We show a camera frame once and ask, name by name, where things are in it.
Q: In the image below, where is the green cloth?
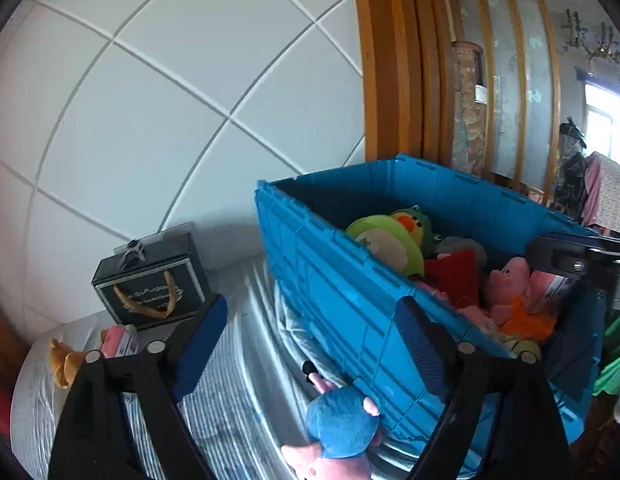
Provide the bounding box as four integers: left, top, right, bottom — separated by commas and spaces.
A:
592, 309, 620, 397

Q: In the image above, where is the rolled patterned rug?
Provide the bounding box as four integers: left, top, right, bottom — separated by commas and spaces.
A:
450, 42, 491, 182

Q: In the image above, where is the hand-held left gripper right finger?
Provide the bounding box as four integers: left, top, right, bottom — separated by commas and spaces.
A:
394, 296, 570, 480

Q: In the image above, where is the orange plush toy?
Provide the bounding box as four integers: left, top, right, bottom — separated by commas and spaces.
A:
500, 295, 558, 344

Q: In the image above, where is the window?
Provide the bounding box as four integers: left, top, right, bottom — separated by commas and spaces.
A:
582, 80, 620, 162

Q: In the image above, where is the pink tissue pack white label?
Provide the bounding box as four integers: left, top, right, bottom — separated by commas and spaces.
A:
101, 324, 141, 359

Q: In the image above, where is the dark patterned hanging garment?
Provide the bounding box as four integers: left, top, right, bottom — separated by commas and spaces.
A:
554, 119, 591, 222

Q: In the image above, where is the pink plush toy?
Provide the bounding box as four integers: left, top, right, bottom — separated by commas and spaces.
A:
482, 256, 534, 329

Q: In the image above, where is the wooden slat glass partition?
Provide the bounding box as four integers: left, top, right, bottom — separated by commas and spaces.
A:
455, 0, 563, 207

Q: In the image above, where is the brown bear plush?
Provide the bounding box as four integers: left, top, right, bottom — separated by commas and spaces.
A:
49, 338, 89, 390

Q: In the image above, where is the black gift bag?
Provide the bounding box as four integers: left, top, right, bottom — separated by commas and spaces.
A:
92, 232, 213, 331

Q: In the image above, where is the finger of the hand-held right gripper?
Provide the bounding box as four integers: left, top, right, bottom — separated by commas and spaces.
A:
527, 234, 599, 281

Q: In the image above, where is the blue plastic crate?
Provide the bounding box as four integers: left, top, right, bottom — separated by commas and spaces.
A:
255, 154, 613, 476

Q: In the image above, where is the green and white frog plush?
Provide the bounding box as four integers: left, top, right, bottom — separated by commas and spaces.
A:
346, 215, 426, 279

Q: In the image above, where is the pink pig plush blue body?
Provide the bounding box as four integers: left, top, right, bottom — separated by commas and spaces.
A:
281, 360, 383, 480

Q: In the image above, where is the pink hanging cloth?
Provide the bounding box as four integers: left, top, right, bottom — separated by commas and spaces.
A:
582, 152, 620, 239

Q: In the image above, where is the wooden frame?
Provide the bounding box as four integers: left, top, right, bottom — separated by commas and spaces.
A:
350, 0, 457, 167

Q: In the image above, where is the red plush toy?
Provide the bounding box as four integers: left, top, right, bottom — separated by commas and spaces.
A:
423, 248, 481, 309

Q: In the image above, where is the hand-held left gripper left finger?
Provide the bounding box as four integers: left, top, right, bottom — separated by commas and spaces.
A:
49, 292, 229, 480

